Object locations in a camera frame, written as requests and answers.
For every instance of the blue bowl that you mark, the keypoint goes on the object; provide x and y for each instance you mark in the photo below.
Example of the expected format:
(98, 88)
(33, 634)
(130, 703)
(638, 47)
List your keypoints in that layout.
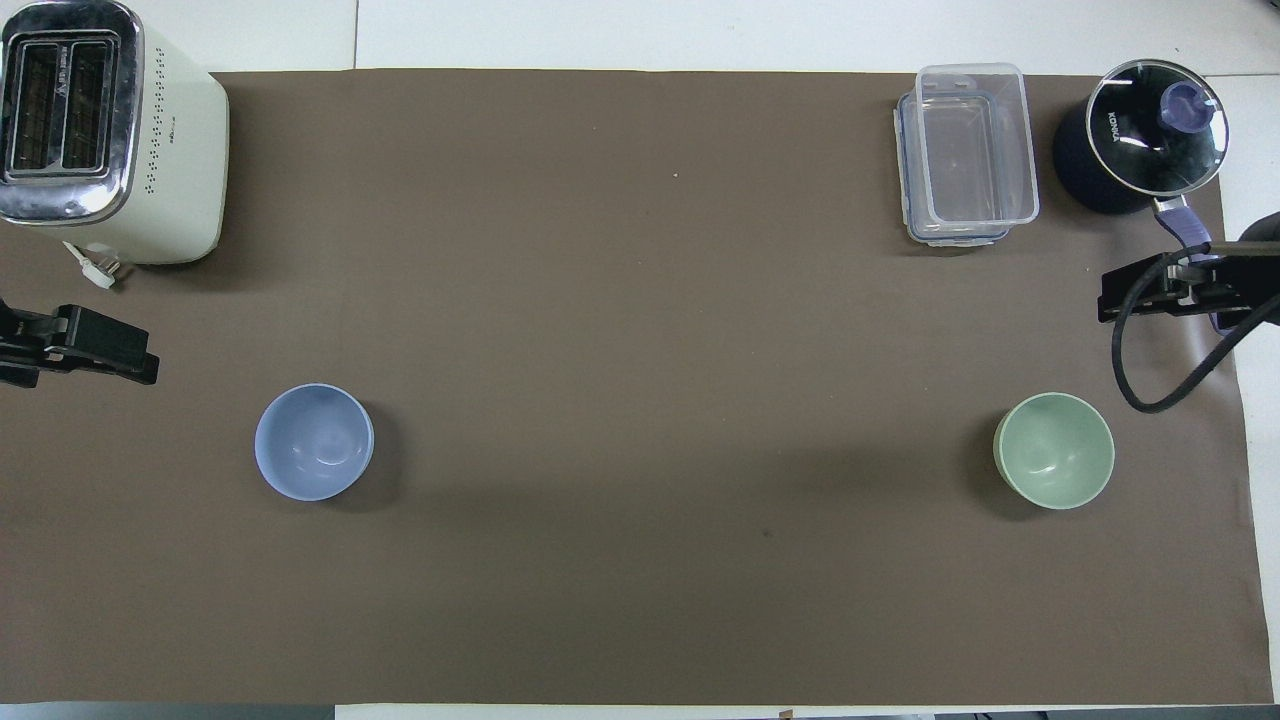
(314, 442)

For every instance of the green bowl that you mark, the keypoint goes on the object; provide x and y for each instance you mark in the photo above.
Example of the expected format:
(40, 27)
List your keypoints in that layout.
(1054, 450)

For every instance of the clear container with blue seal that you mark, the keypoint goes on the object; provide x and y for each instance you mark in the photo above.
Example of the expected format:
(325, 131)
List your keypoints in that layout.
(908, 160)

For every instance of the clear plastic container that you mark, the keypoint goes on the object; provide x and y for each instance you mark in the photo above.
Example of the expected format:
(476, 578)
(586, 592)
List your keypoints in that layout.
(975, 150)

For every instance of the cream and chrome toaster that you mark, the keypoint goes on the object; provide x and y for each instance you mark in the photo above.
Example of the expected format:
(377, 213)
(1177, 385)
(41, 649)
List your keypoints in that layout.
(175, 150)

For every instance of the white power plug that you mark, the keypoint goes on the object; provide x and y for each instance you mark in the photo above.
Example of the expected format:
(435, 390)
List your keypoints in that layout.
(98, 268)

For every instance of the glass lid with purple knob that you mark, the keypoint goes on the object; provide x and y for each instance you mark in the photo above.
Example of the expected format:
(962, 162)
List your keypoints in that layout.
(1140, 130)

